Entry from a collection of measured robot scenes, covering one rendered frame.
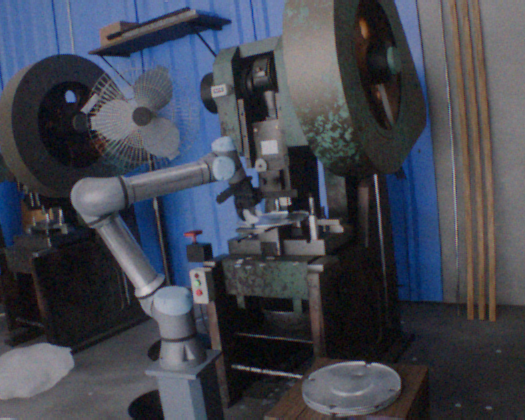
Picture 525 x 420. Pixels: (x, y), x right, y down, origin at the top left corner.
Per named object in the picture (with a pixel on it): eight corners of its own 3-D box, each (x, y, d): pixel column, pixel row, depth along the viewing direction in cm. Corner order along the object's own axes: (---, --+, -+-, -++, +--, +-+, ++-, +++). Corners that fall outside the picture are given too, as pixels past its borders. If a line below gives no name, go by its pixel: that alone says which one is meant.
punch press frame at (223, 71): (323, 384, 191) (281, 22, 172) (232, 369, 215) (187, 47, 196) (389, 312, 256) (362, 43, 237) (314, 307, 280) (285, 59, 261)
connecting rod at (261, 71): (279, 137, 199) (267, 50, 194) (252, 140, 205) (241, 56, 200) (303, 134, 216) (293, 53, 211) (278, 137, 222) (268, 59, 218)
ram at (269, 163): (286, 191, 199) (276, 114, 195) (253, 193, 207) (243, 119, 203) (306, 185, 213) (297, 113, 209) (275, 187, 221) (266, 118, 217)
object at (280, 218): (321, 212, 208) (321, 210, 208) (286, 227, 185) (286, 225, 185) (261, 214, 225) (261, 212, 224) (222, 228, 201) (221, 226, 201)
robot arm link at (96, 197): (77, 183, 137) (234, 147, 158) (72, 182, 146) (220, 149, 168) (87, 224, 139) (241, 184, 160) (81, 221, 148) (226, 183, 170)
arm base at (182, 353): (193, 372, 150) (187, 342, 149) (151, 368, 156) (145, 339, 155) (215, 351, 164) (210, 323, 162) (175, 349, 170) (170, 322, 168)
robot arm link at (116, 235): (164, 333, 163) (68, 191, 146) (151, 321, 176) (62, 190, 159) (193, 311, 167) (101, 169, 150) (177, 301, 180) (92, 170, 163)
